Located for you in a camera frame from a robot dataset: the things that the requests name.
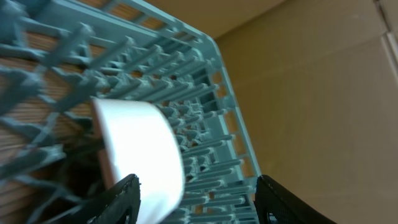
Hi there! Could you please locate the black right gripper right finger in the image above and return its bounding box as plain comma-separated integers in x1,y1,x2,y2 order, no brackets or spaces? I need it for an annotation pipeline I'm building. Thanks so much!
254,175,336,224

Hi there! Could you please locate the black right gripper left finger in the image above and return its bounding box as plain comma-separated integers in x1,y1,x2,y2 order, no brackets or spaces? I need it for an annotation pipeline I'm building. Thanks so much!
67,174,141,224

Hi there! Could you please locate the grey dish rack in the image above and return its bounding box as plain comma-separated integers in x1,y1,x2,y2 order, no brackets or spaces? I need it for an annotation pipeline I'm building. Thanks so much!
1,1,259,223

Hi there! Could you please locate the white paper cup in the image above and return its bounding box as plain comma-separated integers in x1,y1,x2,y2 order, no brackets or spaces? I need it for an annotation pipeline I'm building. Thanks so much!
91,99,185,224

